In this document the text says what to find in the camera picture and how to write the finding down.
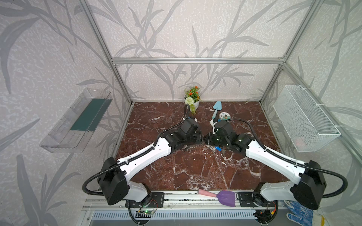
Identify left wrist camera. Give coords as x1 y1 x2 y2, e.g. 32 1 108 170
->
176 118 200 139

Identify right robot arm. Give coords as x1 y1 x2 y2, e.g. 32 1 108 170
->
203 132 348 210

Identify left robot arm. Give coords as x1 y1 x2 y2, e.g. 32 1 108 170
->
82 131 202 206

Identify teal toy trowel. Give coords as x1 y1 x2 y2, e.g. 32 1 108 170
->
212 101 222 119

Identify potted artificial flowers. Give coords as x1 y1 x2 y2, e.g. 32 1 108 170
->
184 86 200 115

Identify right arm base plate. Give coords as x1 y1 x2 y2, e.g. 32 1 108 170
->
236 192 275 208

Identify white wire basket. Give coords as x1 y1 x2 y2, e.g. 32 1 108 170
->
273 85 341 153

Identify blue dotted work glove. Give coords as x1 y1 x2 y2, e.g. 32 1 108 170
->
284 201 325 226

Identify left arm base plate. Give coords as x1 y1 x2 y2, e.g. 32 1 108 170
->
125 192 165 208

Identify clear plastic wall shelf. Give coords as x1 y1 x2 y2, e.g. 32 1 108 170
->
40 88 113 153

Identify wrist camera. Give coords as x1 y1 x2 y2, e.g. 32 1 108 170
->
176 118 200 139
210 119 236 137

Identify purple toy shovel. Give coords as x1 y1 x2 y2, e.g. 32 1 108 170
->
198 189 236 207

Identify green circuit board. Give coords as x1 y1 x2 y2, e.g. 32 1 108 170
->
136 208 157 218

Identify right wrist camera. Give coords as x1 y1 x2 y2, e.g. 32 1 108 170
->
210 119 236 137

